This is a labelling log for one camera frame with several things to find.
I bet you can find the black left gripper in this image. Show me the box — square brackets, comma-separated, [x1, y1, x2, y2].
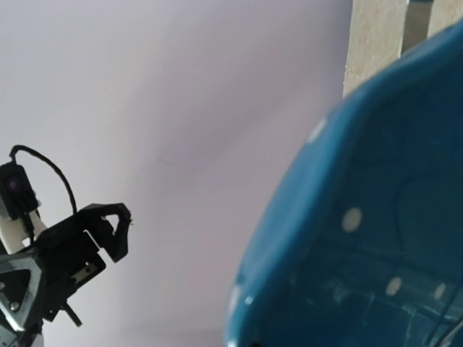
[1, 203, 131, 332]

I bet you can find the right aluminium wall post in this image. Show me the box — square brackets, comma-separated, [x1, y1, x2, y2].
[401, 0, 433, 55]

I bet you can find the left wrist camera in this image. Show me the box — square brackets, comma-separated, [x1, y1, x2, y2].
[1, 145, 77, 255]

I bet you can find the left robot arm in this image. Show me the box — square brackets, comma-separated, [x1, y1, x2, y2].
[1, 203, 132, 346]

